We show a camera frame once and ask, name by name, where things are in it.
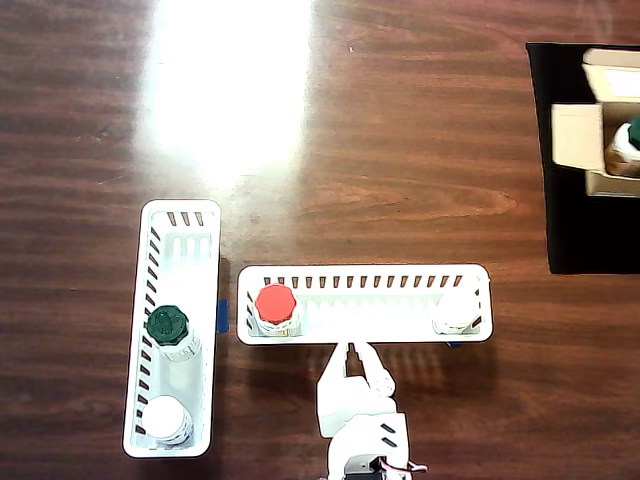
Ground white slotted basket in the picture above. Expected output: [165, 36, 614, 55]
[235, 263, 495, 346]
[122, 198, 223, 459]

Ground green-capped bottle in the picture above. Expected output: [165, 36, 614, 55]
[604, 113, 640, 176]
[146, 303, 201, 362]

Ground red white servo cable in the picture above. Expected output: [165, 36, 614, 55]
[379, 459, 429, 475]

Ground brown cardboard box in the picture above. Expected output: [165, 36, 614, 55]
[551, 47, 640, 199]

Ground white-capped bottle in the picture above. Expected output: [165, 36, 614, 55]
[432, 292, 482, 336]
[141, 394, 195, 446]

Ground red-capped bottle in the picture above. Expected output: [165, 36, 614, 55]
[253, 283, 302, 337]

